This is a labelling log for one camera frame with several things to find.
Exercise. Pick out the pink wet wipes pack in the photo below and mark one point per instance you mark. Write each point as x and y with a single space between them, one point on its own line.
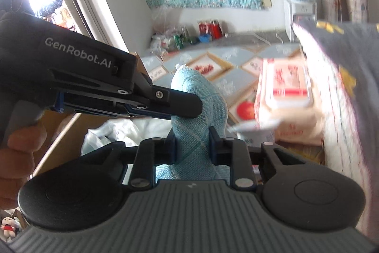
284 93

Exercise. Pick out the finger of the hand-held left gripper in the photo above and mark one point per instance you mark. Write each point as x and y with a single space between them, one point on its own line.
180 104
148 113

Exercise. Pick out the blue bowl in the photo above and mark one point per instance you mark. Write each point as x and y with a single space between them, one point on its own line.
205 38

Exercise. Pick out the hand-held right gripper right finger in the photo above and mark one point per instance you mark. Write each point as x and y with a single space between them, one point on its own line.
213 149

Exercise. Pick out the green plastic bottle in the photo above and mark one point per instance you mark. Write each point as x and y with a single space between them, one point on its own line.
178 41

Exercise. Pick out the wall socket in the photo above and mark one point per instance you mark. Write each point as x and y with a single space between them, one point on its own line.
267 2

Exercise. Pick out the white plastic shopping bag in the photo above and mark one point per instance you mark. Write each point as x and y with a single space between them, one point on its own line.
118 131

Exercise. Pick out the blue patterned cloth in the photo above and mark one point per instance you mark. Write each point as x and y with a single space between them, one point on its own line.
51 7

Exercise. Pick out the grey star quilt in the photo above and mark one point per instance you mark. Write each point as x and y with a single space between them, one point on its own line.
355 69

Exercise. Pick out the fruit printed mat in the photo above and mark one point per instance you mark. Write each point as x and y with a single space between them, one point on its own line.
225 66

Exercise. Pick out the person's left hand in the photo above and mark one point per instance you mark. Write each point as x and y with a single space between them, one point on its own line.
20 164

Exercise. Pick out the red thermos bottle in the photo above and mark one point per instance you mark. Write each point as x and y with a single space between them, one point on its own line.
216 29

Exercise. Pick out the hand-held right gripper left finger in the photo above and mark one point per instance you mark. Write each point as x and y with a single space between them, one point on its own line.
172 149

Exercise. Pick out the teal checked towel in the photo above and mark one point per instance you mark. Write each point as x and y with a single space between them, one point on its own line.
198 104

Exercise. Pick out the red drink cans pack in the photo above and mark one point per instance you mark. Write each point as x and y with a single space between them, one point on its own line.
204 28

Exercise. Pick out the brown cardboard box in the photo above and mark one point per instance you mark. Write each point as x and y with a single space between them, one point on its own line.
56 137

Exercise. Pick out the white water dispenser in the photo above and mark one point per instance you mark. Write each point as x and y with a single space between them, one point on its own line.
299 18

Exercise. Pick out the small doll red dress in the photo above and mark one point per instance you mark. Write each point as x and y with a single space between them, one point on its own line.
9 227

